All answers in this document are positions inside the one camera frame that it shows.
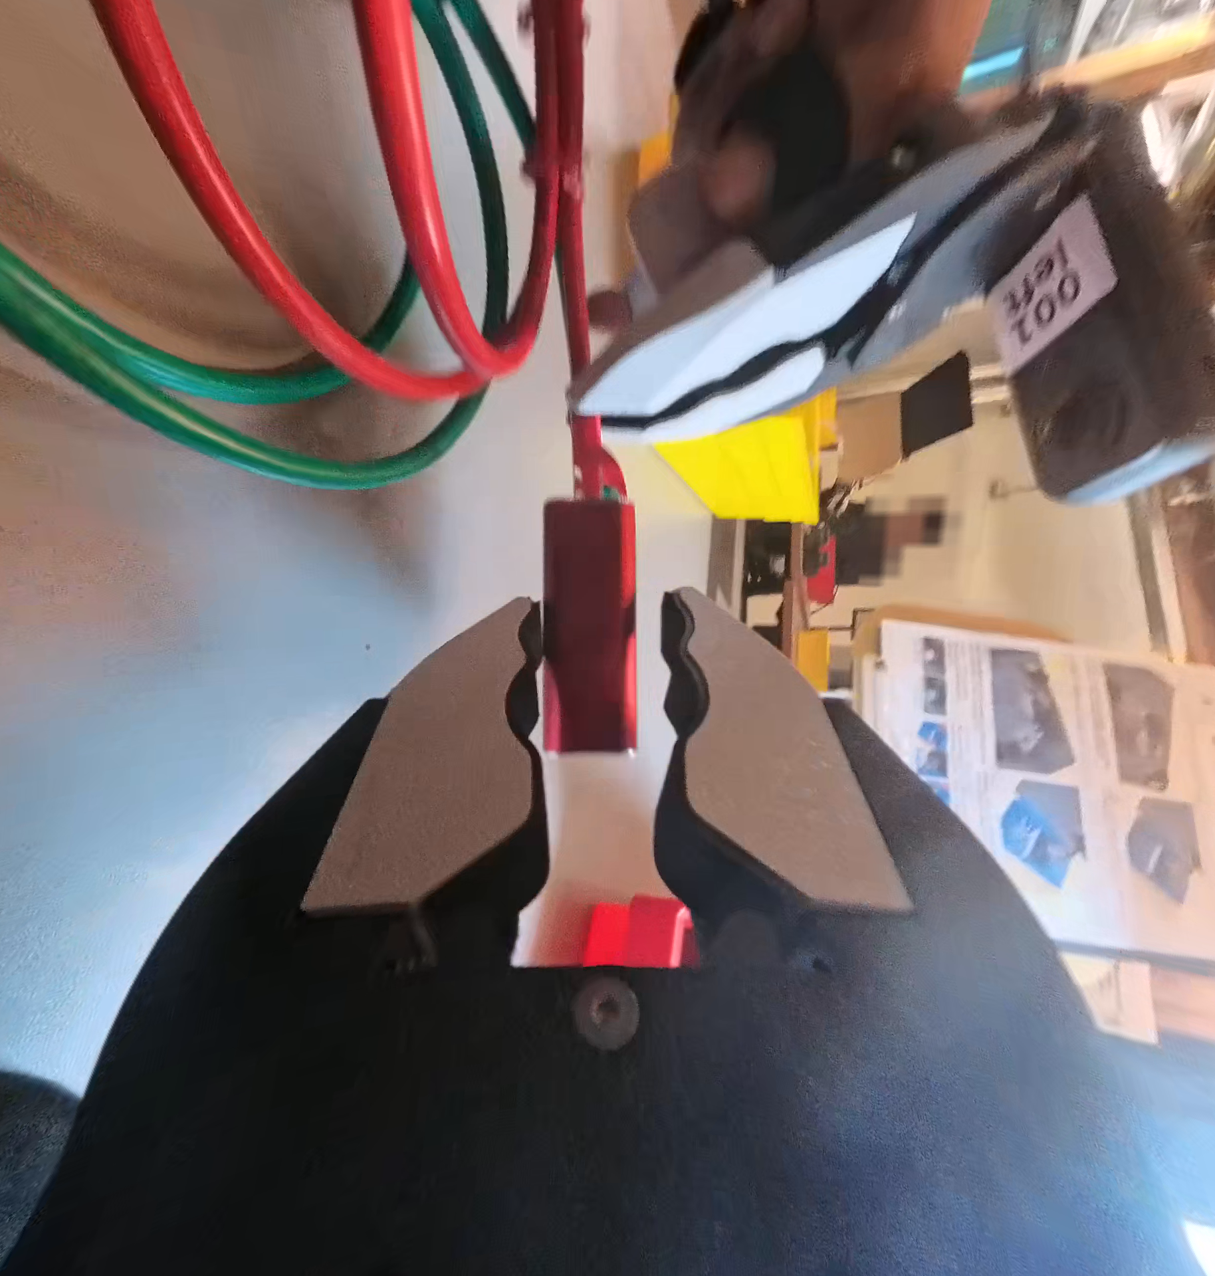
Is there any red ethernet cable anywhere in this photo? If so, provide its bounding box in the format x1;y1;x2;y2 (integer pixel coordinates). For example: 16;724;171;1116
89;0;628;501

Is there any printed instruction sheet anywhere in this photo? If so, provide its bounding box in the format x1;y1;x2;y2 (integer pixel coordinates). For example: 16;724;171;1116
876;621;1215;963

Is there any red storage bin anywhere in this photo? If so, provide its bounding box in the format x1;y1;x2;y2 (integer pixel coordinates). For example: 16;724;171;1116
581;896;699;968

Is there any green ethernet cable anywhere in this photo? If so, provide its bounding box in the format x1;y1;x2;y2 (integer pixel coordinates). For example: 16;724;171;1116
0;0;628;501

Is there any yellow storage bin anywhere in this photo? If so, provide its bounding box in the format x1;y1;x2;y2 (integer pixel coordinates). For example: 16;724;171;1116
656;389;837;526

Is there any black panel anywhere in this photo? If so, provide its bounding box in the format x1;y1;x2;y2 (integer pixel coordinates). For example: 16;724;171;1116
900;352;973;457

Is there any paper note sheet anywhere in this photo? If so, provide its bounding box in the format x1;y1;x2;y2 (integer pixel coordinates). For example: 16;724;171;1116
1065;952;1158;1045

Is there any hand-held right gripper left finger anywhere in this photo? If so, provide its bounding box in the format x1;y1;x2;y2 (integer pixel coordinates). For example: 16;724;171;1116
300;598;549;918

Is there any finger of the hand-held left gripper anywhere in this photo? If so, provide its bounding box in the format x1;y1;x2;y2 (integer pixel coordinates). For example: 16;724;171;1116
605;344;829;447
568;212;917;421

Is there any person's black jacket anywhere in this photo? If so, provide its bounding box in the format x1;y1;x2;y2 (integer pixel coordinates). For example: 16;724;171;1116
0;1071;80;1276

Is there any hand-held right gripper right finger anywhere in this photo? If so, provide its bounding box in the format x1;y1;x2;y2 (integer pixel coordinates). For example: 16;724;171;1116
656;589;912;914

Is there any red ethernet coupler box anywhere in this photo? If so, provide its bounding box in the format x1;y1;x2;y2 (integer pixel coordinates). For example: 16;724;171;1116
542;499;639;754

